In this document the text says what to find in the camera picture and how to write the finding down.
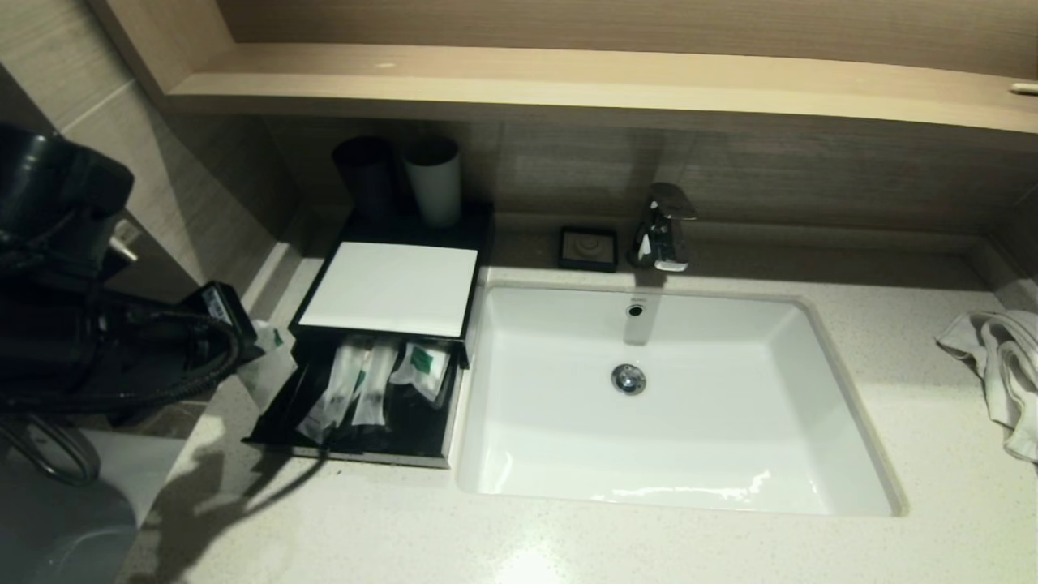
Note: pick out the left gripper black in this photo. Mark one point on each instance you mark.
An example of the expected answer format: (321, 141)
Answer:
(215, 312)

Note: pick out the clear plastic packet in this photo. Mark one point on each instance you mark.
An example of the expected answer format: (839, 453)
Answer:
(272, 365)

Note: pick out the long green-label toothbrush packet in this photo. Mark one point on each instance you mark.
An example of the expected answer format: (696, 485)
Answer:
(332, 397)
(375, 389)

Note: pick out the small green-label sachet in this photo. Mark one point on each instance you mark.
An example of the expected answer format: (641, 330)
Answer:
(423, 367)

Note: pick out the black glossy tray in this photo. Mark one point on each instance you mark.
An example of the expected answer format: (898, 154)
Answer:
(413, 434)

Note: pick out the black cup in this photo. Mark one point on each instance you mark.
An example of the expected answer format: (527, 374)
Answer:
(365, 174)

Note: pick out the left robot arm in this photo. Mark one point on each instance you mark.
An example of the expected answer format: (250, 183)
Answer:
(57, 203)

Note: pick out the white glossy tray surface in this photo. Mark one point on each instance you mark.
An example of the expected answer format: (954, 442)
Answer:
(397, 288)

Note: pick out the black amenity tray box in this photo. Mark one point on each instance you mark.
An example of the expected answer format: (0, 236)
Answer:
(405, 231)

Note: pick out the pale grey cup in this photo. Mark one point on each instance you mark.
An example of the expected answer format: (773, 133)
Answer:
(435, 186)

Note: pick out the grey round bin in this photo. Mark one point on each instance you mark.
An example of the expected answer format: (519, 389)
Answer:
(65, 535)

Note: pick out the black square soap dish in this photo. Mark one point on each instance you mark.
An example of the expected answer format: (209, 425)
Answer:
(587, 248)

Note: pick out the chrome sink drain stopper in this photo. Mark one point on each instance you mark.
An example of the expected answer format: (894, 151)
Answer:
(628, 379)

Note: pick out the chrome faucet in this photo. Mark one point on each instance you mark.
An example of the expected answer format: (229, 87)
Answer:
(661, 235)

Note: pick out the white ceramic sink basin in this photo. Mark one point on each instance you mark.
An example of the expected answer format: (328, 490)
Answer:
(689, 438)

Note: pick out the light wooden shelf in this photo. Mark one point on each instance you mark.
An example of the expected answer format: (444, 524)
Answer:
(649, 85)

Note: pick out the crumpled white towel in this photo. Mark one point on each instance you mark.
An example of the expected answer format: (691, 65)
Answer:
(1010, 365)

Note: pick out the small white shelf item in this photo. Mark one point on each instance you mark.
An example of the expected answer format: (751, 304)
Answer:
(1023, 89)

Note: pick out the white plastic device corner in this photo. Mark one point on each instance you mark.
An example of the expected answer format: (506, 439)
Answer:
(126, 239)

